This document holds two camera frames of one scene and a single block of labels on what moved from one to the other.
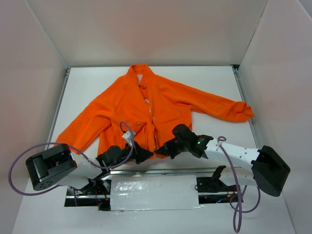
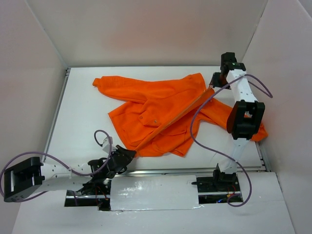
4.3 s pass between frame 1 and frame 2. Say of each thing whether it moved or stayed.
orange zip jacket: moved
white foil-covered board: stayed
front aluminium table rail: stayed
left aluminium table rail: stayed
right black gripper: moved
